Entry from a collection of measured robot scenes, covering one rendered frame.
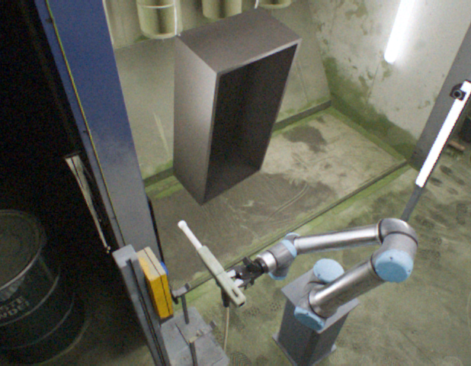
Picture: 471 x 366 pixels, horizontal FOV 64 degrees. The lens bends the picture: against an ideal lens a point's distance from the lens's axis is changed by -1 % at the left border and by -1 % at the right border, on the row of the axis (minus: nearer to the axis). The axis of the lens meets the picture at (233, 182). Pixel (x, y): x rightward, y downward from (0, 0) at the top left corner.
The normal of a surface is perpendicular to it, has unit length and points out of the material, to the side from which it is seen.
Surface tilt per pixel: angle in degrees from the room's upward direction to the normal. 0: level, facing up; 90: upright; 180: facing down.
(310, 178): 0
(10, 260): 1
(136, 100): 57
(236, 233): 0
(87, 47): 90
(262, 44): 12
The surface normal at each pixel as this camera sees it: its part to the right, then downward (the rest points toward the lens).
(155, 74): 0.47, 0.11
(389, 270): -0.44, 0.54
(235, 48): 0.13, -0.58
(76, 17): 0.56, 0.59
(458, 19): -0.83, 0.40
